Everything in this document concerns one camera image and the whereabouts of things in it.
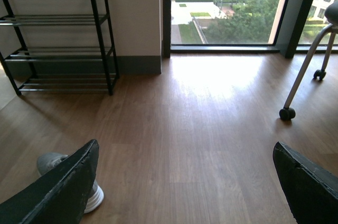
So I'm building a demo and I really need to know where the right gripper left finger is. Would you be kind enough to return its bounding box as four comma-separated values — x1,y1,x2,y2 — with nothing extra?
1,139,99,223

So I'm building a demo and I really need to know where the black metal shoe rack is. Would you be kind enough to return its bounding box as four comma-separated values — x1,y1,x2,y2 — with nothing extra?
1,0,119,95

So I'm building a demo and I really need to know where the grey sneaker one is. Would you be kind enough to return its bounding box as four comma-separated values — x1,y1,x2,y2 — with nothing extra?
36,152,104,214

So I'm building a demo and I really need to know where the grey rolling chair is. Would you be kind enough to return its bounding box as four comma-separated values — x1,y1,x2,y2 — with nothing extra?
279,1,337,121

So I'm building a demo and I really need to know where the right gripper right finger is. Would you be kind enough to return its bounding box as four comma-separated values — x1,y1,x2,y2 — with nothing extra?
273,142,337,223

